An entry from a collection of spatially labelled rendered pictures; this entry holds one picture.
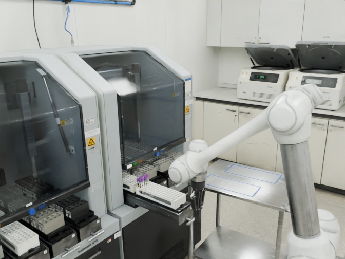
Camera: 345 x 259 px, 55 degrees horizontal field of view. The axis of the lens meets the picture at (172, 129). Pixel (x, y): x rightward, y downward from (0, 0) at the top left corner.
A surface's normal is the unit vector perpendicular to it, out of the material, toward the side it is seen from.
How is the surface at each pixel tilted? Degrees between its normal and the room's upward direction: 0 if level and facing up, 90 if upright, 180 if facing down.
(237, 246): 0
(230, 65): 90
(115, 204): 90
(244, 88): 90
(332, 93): 90
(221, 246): 0
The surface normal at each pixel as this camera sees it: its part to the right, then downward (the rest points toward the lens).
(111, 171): 0.79, 0.17
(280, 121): -0.54, 0.15
